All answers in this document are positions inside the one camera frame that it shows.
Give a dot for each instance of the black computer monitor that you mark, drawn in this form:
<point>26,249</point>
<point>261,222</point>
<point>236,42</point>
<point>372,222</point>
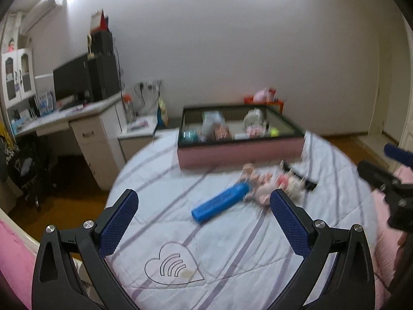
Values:
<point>69,79</point>

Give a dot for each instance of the clear bottle orange cap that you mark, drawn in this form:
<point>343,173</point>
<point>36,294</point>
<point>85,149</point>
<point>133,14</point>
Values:
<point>129,109</point>

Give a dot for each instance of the small pink doll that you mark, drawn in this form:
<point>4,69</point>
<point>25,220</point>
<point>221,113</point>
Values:
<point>285,184</point>
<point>253,177</point>

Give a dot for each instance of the black desk chair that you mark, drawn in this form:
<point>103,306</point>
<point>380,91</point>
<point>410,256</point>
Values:
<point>32,171</point>

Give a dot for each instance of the blue plastic case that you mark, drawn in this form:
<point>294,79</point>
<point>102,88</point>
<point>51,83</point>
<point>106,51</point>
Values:
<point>219,205</point>

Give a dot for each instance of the white striped bedspread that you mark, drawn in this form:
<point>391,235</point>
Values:
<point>226,258</point>

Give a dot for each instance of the white desk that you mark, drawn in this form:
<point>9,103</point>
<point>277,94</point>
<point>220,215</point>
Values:
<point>87,129</point>

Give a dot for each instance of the black computer tower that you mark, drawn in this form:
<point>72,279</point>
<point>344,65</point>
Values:
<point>103,77</point>

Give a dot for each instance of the pink plush toy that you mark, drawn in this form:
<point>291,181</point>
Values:
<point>259,95</point>

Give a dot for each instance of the white bedside cabinet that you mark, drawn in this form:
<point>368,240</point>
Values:
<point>138,139</point>

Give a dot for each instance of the pink striped small item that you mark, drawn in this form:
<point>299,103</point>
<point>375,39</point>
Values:
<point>255,131</point>

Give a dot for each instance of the pink storage box black rim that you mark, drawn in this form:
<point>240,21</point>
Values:
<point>238,153</point>

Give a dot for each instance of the copper coloured canister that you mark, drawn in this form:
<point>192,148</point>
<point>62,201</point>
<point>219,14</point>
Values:
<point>221,133</point>

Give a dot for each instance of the white glass door cabinet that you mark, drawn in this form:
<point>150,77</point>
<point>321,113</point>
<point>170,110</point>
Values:
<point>17,77</point>

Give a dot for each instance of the red and white carton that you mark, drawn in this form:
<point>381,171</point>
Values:
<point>98,22</point>

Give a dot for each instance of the small yellow ball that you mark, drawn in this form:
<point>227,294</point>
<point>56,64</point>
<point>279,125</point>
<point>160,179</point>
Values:
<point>274,131</point>

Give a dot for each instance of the white astronaut toy silver helmet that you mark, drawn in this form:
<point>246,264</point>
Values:
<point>255,117</point>

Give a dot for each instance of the white wall power strip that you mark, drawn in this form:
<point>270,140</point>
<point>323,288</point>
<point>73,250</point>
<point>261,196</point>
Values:
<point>148,83</point>

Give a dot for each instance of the pink blanket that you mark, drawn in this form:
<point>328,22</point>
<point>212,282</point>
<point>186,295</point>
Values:
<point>13,255</point>

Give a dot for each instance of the yellow green hanging bag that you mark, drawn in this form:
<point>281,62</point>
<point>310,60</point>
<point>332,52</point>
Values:
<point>162,111</point>

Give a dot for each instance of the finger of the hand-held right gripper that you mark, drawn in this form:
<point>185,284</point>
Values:
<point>374,172</point>
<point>395,151</point>

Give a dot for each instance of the black speaker box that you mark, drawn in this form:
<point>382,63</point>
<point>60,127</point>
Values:
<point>101,42</point>

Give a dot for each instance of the yellow black garment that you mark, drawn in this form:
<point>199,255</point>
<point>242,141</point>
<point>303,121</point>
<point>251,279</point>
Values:
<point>5,142</point>

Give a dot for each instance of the red plastic crate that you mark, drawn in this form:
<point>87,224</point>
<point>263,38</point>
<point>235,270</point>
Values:
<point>279,105</point>

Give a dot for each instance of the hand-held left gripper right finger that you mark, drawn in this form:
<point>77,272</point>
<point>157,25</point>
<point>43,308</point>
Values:
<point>290,226</point>

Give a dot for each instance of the person's right forearm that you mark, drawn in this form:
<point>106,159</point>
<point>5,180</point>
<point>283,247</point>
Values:
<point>403,271</point>

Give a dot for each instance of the black comb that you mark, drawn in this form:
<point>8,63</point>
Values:
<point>303,179</point>

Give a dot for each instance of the pink quilt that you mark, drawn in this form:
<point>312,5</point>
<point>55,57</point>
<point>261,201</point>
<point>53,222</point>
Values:
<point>385,252</point>

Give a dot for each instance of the white air conditioner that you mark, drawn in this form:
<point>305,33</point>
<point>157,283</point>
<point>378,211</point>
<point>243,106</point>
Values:
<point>42,11</point>

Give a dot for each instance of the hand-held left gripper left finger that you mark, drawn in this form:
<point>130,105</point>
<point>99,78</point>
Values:
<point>117,229</point>

